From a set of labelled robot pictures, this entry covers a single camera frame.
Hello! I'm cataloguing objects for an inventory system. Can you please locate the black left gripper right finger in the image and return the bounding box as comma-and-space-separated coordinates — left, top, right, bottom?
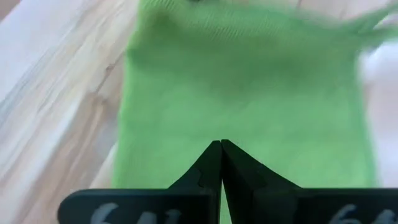
221, 139, 398, 224

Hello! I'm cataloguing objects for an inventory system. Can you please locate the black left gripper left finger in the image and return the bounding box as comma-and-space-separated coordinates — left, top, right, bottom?
57, 140, 223, 224

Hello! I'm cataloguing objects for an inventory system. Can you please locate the green microfiber towel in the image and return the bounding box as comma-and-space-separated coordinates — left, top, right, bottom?
111, 0, 398, 224

